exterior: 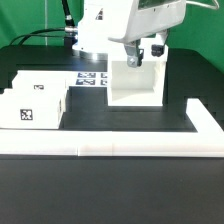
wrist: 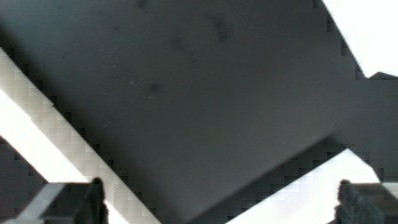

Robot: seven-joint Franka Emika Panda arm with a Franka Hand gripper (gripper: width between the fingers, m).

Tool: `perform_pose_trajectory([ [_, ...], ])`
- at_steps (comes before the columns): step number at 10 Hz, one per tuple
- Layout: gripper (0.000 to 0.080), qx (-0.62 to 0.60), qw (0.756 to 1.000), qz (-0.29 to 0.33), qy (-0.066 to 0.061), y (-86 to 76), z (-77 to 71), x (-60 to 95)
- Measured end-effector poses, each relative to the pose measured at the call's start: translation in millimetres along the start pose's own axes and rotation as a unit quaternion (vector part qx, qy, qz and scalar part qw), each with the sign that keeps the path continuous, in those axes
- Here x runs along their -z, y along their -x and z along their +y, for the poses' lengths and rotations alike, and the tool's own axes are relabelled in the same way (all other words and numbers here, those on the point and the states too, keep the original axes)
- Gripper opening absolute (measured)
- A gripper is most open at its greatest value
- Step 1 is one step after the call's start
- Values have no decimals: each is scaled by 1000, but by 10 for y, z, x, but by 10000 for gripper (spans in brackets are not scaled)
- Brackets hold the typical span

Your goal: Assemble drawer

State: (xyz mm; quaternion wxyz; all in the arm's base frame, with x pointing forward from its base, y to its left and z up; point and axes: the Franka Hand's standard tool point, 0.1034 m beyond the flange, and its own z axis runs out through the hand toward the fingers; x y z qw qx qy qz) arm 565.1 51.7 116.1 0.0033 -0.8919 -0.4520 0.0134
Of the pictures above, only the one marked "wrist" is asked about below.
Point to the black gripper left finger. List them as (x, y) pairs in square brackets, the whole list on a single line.
[(66, 204)]

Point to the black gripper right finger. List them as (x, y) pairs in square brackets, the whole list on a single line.
[(368, 203)]

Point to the white L-shaped fence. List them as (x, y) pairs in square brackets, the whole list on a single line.
[(216, 102)]

